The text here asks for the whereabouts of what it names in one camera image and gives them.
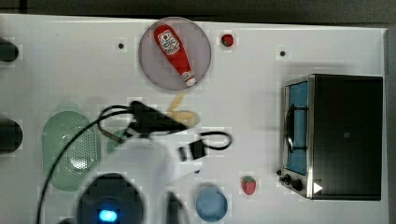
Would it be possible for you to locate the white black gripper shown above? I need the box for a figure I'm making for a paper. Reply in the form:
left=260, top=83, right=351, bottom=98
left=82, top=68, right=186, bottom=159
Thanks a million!
left=128, top=101, right=206, bottom=181

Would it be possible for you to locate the yellow plush banana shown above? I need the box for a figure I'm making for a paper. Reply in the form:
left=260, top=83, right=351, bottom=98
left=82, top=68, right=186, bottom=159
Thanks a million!
left=166, top=92, right=201, bottom=127

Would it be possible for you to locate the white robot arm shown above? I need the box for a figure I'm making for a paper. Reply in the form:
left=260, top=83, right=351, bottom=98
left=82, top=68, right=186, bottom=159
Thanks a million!
left=59, top=100, right=204, bottom=224

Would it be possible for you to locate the grey plate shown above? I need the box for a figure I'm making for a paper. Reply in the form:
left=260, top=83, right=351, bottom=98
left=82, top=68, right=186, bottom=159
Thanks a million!
left=137, top=17, right=211, bottom=91

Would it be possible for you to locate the green colander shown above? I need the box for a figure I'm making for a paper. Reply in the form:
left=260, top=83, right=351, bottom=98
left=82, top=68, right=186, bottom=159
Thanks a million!
left=41, top=104, right=101, bottom=191

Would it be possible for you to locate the red plush ketchup bottle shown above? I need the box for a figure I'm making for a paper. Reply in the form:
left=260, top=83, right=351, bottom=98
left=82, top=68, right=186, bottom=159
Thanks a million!
left=154, top=24, right=196, bottom=87

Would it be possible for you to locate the blue bowl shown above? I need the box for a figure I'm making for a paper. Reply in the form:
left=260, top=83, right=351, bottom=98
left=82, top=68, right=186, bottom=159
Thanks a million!
left=195, top=187, right=228, bottom=222

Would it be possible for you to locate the small red tomato toy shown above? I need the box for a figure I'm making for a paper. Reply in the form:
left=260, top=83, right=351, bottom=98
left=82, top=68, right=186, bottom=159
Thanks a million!
left=220, top=34, right=233, bottom=48

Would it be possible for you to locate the red strawberry toy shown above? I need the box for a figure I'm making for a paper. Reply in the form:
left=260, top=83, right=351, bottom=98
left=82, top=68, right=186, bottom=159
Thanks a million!
left=241, top=176, right=257, bottom=195

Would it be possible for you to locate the black round pan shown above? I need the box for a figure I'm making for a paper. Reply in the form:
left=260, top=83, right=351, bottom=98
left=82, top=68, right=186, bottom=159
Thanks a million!
left=0, top=119, right=23, bottom=154

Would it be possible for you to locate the dark grey cup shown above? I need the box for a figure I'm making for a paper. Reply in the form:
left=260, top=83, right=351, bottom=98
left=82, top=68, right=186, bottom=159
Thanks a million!
left=0, top=37, right=19, bottom=63

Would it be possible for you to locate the black toaster oven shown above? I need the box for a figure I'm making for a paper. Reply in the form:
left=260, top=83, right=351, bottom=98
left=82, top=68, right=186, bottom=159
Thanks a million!
left=276, top=74, right=384, bottom=201

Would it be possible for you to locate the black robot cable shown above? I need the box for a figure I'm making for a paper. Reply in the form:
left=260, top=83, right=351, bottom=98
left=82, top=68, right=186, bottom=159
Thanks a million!
left=35, top=104, right=233, bottom=224

